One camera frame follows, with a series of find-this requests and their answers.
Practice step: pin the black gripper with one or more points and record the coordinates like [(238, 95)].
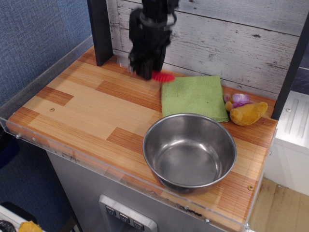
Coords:
[(149, 33)]

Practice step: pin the red-handled metal spork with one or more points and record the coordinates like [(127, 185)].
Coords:
[(157, 76)]

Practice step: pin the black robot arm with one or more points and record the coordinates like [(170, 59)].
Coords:
[(168, 5)]

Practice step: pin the clear acrylic edge guard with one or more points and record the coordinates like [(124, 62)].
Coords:
[(98, 116)]

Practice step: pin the green folded cloth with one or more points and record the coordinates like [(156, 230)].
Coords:
[(194, 94)]

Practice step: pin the stainless steel bowl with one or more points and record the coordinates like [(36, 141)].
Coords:
[(189, 153)]

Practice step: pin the yellow plush toy with flower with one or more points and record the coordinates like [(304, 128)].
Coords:
[(242, 110)]

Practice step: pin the grey cabinet with button panel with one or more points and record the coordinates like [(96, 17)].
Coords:
[(101, 204)]

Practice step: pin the white side unit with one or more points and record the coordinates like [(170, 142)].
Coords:
[(288, 160)]

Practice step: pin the yellow object bottom left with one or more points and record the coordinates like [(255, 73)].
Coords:
[(29, 226)]

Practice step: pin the dark vertical post left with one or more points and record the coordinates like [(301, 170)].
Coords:
[(100, 27)]

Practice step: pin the dark vertical post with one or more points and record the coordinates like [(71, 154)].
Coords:
[(292, 71), (100, 27)]

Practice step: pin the dark vertical post right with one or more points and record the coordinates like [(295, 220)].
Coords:
[(292, 71)]

